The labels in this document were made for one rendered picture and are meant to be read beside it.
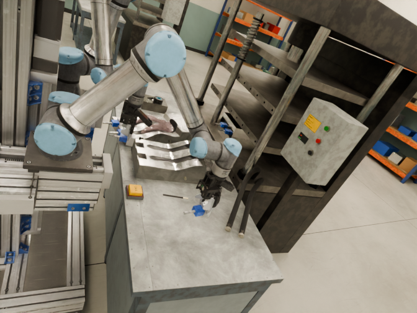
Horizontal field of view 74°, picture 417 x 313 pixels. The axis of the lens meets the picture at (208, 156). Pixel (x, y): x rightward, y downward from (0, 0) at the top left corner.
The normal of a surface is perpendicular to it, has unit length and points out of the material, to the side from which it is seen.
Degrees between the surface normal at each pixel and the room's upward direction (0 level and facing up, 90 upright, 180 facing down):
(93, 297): 0
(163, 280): 0
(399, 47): 90
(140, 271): 0
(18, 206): 90
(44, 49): 90
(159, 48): 84
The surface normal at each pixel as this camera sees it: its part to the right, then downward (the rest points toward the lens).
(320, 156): -0.88, -0.13
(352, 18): 0.30, 0.59
